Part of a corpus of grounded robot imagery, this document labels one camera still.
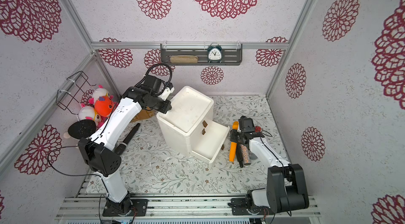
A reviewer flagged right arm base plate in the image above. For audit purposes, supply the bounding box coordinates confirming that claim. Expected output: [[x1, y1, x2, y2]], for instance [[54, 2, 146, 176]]
[[228, 198, 272, 216]]

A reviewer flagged black wire wall basket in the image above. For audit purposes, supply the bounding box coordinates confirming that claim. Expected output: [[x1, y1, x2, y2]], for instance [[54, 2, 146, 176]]
[[55, 71, 96, 115]]

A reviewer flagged white three-drawer cabinet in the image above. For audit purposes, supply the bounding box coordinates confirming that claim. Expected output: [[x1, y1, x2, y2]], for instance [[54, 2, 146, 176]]
[[157, 86, 214, 157]]

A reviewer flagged teal alarm clock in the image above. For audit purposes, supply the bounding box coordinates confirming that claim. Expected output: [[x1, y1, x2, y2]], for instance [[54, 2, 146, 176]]
[[207, 46, 223, 63]]

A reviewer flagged orange fish plush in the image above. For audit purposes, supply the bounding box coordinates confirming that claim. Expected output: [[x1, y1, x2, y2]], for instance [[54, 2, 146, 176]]
[[94, 96, 115, 117]]

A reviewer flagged brown plush toy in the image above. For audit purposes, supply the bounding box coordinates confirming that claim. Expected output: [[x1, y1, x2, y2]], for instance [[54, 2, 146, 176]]
[[131, 110, 156, 123]]

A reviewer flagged grey wall shelf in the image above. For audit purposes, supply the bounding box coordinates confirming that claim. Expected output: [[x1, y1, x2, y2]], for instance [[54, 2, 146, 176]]
[[160, 43, 243, 66]]

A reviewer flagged pink white plush upper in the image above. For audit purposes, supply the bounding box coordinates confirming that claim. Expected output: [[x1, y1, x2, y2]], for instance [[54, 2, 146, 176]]
[[88, 85, 111, 105]]

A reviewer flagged pink white plush lower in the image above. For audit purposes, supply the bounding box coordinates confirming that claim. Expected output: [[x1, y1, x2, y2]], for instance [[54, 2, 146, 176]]
[[78, 104, 105, 128]]

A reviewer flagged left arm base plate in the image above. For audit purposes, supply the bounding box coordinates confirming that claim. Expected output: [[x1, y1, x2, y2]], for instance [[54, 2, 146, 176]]
[[102, 199, 149, 217]]

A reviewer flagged silver glitter microphone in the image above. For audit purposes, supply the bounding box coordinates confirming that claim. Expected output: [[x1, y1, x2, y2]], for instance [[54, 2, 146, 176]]
[[239, 144, 251, 166]]

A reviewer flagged white bottom drawer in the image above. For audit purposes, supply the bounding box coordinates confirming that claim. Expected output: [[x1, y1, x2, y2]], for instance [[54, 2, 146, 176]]
[[191, 119, 230, 169]]

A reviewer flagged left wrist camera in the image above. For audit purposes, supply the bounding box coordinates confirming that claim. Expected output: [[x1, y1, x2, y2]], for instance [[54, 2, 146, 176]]
[[140, 75, 175, 100]]

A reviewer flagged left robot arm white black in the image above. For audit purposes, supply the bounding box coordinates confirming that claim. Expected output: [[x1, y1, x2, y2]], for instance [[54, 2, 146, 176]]
[[78, 84, 174, 204]]

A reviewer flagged pink white plush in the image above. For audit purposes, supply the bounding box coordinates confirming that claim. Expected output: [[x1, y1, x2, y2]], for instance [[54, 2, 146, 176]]
[[88, 85, 111, 105], [78, 104, 105, 128]]

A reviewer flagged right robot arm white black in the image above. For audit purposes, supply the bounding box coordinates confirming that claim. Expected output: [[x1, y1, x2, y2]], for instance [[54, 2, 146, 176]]
[[228, 129, 310, 216]]

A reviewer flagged black-haired doll striped shirt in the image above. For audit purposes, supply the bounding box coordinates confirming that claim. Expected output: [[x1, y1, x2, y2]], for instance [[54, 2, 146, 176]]
[[63, 119, 97, 140]]

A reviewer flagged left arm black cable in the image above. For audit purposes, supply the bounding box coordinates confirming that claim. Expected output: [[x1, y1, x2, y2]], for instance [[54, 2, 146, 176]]
[[47, 62, 174, 176]]

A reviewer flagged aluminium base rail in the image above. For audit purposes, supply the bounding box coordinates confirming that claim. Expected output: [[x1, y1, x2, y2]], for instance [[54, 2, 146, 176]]
[[55, 194, 322, 220]]

